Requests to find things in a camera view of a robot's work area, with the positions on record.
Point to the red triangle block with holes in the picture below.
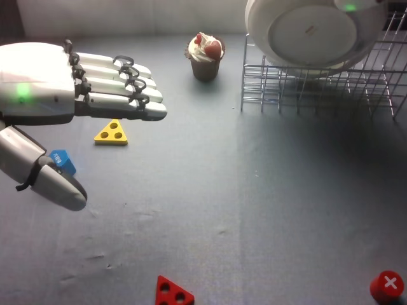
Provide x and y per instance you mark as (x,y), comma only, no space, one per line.
(163,300)

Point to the blue hexagonal block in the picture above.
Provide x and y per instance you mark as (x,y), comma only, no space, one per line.
(63,159)

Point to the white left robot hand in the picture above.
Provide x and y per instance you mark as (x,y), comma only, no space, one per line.
(35,82)

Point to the white backdrop cloth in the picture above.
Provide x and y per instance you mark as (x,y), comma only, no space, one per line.
(111,16)

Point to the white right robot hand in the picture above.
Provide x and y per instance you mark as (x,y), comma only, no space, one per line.
(356,4)

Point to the red cylinder block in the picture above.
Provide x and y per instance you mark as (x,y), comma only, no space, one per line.
(378,290)

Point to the grey table cloth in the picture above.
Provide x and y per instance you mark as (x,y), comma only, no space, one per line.
(254,190)

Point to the yellow triangle block with holes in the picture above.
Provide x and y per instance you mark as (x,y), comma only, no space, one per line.
(111,142)

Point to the toy strawberry cream cupcake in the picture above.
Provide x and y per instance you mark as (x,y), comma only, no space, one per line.
(205,63)

